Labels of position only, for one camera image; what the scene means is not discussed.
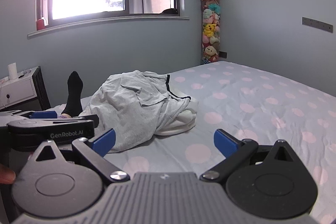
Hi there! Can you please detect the grey t-shirt with black collar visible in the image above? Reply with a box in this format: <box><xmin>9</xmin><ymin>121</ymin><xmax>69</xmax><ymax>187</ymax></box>
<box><xmin>85</xmin><ymin>70</ymin><xmax>192</xmax><ymax>153</ymax></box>

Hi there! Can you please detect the person's left hand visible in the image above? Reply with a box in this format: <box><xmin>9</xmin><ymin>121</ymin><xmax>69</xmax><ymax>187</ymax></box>
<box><xmin>0</xmin><ymin>164</ymin><xmax>16</xmax><ymax>185</ymax></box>

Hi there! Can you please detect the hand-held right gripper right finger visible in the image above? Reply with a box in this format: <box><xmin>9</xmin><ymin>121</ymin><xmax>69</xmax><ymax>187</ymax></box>
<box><xmin>199</xmin><ymin>129</ymin><xmax>296</xmax><ymax>184</ymax></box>

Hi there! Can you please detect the person's black socked foot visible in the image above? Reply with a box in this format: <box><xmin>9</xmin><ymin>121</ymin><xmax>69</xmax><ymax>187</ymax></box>
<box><xmin>61</xmin><ymin>71</ymin><xmax>84</xmax><ymax>118</ymax></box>

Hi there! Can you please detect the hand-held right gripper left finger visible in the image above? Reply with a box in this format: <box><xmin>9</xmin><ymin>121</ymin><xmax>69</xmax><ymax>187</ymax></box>
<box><xmin>28</xmin><ymin>128</ymin><xmax>130</xmax><ymax>183</ymax></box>

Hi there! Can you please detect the clear tube of plush toys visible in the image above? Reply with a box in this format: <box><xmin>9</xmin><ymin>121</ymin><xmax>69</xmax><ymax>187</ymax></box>
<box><xmin>201</xmin><ymin>0</ymin><xmax>222</xmax><ymax>65</ymax></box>

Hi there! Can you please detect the white garment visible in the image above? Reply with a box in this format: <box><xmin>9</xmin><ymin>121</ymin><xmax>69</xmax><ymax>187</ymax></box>
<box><xmin>155</xmin><ymin>70</ymin><xmax>198</xmax><ymax>136</ymax></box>

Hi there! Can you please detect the pink polka dot bed sheet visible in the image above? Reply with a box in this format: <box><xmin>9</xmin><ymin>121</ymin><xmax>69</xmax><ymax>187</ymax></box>
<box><xmin>39</xmin><ymin>61</ymin><xmax>336</xmax><ymax>224</ymax></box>

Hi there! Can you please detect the white and black nightstand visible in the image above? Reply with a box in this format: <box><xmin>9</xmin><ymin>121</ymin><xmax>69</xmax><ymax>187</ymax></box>
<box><xmin>0</xmin><ymin>66</ymin><xmax>51</xmax><ymax>111</ymax></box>

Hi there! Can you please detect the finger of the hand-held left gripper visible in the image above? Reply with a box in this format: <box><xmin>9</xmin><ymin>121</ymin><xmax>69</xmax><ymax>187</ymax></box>
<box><xmin>9</xmin><ymin>114</ymin><xmax>100</xmax><ymax>133</ymax></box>
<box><xmin>16</xmin><ymin>110</ymin><xmax>58</xmax><ymax>119</ymax></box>

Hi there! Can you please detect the white paper roll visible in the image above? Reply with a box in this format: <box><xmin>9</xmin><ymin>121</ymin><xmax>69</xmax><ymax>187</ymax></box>
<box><xmin>7</xmin><ymin>63</ymin><xmax>18</xmax><ymax>80</ymax></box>

